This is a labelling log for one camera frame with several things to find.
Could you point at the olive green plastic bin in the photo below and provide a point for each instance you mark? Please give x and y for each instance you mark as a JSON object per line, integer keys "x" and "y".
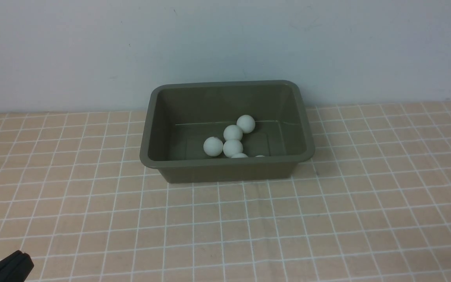
{"x": 181, "y": 117}

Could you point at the white ping-pong ball with mark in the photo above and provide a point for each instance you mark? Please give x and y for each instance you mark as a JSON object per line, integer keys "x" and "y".
{"x": 232, "y": 147}

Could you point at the peach checkered tablecloth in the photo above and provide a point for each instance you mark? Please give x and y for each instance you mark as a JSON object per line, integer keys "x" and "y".
{"x": 372, "y": 205}

